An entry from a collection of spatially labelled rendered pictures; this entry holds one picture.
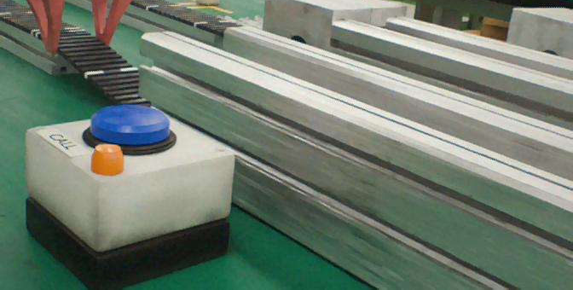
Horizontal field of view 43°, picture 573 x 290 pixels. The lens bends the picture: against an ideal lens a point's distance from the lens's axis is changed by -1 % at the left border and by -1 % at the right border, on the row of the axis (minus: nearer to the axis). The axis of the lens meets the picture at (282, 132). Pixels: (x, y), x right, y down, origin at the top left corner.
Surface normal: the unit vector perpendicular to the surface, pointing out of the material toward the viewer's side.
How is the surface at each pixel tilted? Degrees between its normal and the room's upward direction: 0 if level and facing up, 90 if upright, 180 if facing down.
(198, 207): 90
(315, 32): 90
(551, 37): 90
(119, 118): 3
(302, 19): 90
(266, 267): 0
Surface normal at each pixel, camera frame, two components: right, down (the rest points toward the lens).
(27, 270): 0.11, -0.94
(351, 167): -0.73, 0.15
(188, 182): 0.67, 0.30
